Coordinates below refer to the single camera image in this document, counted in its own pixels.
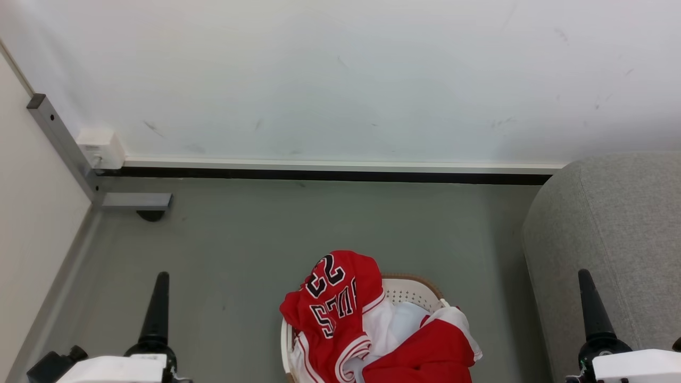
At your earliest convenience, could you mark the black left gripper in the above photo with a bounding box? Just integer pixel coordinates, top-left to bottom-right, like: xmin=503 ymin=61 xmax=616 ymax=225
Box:
xmin=124 ymin=272 xmax=178 ymax=383

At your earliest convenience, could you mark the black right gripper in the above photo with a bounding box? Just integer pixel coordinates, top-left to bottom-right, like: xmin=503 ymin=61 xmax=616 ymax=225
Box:
xmin=565 ymin=269 xmax=633 ymax=383

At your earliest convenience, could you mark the red and white basketball jersey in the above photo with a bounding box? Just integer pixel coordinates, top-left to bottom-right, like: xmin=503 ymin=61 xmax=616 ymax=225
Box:
xmin=279 ymin=250 xmax=484 ymax=383

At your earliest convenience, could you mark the plain red cloth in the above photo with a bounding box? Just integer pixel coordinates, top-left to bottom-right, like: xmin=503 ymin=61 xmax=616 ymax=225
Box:
xmin=362 ymin=318 xmax=475 ymax=383

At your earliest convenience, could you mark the white plastic laundry basket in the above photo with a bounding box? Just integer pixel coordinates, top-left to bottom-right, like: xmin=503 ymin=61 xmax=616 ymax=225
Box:
xmin=280 ymin=273 xmax=452 ymax=383

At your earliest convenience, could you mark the grey fabric sofa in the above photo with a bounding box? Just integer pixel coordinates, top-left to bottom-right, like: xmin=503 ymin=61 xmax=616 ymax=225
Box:
xmin=521 ymin=153 xmax=681 ymax=383

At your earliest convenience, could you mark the black and white baseboard strip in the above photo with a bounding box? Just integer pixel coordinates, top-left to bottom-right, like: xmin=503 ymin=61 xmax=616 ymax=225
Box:
xmin=96 ymin=156 xmax=566 ymax=186

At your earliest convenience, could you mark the white wall junction box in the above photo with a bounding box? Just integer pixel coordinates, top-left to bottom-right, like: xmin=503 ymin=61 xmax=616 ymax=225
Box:
xmin=76 ymin=129 xmax=126 ymax=170

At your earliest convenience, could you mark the grey metal frame post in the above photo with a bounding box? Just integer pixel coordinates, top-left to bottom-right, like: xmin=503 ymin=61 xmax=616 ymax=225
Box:
xmin=27 ymin=94 xmax=173 ymax=209

